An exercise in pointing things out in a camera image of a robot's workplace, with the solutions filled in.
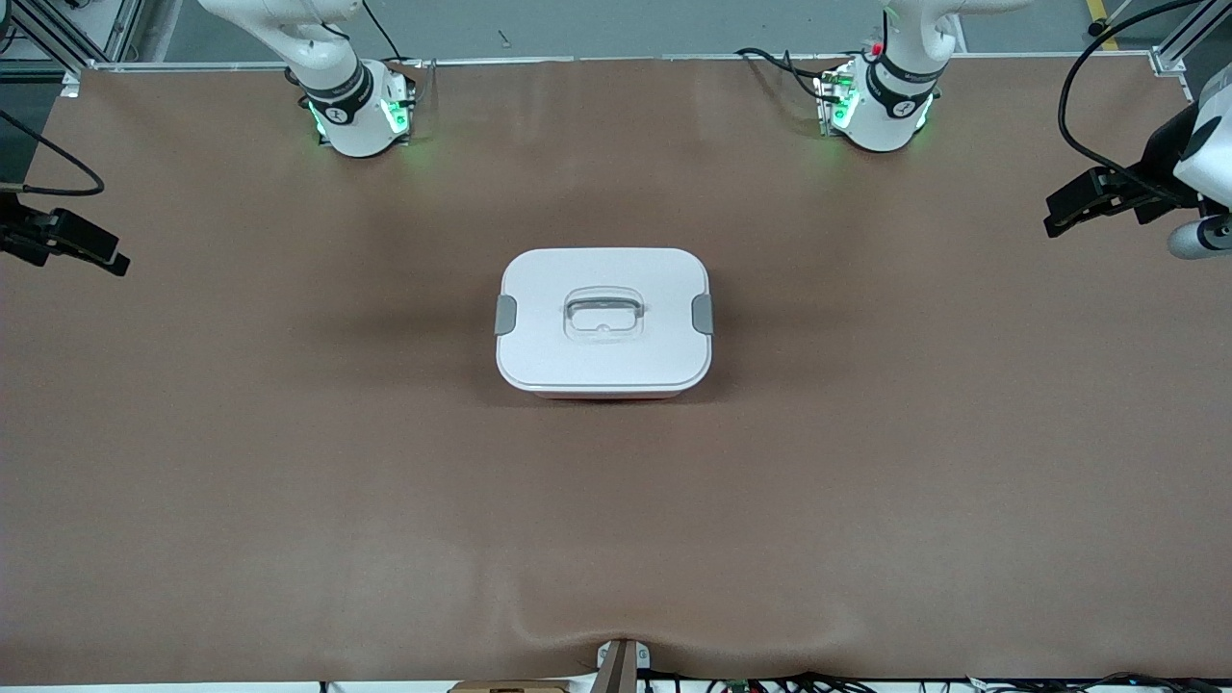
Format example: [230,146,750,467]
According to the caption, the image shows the black arm base cable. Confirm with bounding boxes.
[361,0,407,64]
[736,46,848,105]

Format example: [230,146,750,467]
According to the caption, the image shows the brown table mat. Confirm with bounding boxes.
[0,53,1232,686]

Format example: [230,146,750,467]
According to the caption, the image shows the black right arm base cable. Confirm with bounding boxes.
[361,0,407,64]

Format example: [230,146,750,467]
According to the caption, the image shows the pink translucent plastic box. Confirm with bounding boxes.
[529,389,680,401]

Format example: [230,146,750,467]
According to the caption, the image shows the white box lid grey latches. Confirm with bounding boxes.
[495,247,715,398]

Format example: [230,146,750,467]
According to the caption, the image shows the black left arm base cable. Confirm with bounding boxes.
[736,46,848,105]

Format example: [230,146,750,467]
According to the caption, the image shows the silver aluminium frame profile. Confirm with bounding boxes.
[0,0,145,97]
[1150,0,1232,76]

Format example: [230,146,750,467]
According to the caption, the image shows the metal table clamp bracket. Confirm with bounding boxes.
[595,638,653,693]

